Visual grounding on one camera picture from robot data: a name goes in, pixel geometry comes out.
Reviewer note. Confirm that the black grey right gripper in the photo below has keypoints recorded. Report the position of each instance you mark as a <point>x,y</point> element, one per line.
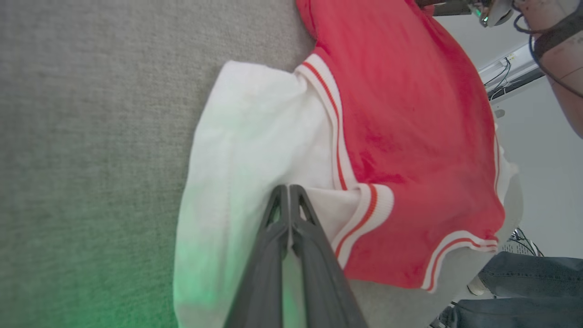
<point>495,11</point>

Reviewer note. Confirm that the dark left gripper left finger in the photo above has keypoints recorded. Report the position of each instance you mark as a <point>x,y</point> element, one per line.
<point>262,273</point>

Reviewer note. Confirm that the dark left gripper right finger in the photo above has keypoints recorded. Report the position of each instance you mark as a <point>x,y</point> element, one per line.
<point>319,282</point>

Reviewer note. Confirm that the red and white shirt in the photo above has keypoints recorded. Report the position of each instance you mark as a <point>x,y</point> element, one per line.
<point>401,136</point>

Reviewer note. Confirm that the person in blue jeans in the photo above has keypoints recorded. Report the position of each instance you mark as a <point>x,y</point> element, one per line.
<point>528,278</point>

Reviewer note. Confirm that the white shoe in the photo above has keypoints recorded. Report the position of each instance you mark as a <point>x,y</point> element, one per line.
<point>478,286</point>

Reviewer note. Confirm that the grey fabric sofa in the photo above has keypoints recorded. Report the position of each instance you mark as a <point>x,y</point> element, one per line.
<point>91,136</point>

